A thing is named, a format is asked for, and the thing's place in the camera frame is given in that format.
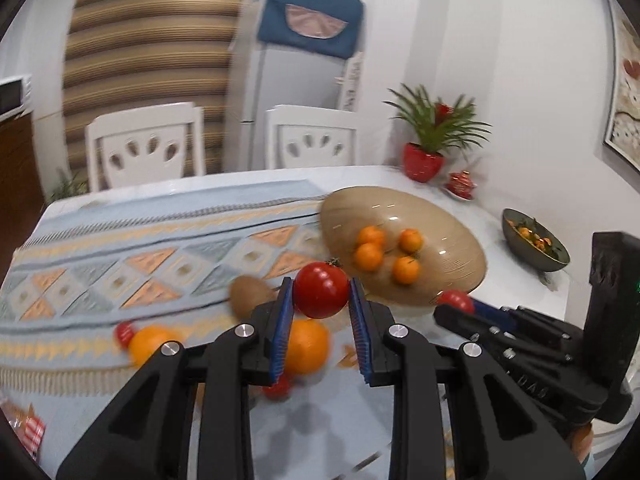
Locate large orange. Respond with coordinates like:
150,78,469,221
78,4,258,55
128,325,185,367
282,318,332,376

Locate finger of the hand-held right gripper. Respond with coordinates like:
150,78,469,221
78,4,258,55
472,299,584,344
434,304,574,364

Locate white microwave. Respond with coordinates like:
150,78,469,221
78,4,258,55
0,75,33,117

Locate small mandarin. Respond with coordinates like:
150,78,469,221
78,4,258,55
357,226,387,248
398,228,425,254
391,256,421,285
353,243,385,271

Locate red checked packet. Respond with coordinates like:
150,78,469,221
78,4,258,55
10,402,47,461

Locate leafy green plant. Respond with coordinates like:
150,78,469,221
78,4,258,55
47,170,88,204

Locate brown wooden cabinet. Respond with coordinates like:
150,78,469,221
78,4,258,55
0,110,47,266

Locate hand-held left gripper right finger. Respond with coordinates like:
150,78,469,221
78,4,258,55
348,276,586,480

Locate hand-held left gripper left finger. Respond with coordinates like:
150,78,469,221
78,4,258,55
56,276,295,480

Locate white refrigerator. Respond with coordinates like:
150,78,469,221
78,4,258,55
225,0,366,171

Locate brown kiwi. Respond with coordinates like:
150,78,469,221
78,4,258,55
229,275,280,319

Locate red lidded teacup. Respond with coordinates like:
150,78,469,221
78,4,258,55
444,170,476,202

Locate green plant in red pot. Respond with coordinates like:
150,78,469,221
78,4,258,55
385,84,493,184

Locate small oranges with leaves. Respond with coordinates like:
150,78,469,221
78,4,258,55
507,217,556,256

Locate large red tomato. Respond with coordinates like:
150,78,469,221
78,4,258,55
292,261,350,320

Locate white patterned hanging pouch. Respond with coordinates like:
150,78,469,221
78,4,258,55
340,55,364,111

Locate patterned blue table runner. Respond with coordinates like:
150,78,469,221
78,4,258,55
0,180,351,398

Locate blue refrigerator cover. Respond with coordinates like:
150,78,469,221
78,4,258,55
257,0,365,61

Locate framed wall picture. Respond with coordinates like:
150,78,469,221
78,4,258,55
602,0,640,171

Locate striped brown curtain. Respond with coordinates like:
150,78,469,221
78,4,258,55
62,0,261,181

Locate green bowl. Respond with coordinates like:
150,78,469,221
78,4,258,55
501,208,571,273

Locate beige ribbed glass bowl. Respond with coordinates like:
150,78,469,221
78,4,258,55
319,186,488,308

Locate white chair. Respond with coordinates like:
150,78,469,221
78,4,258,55
85,101,207,192
265,105,358,170

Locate light printed tablecloth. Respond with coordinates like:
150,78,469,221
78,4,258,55
0,305,451,480

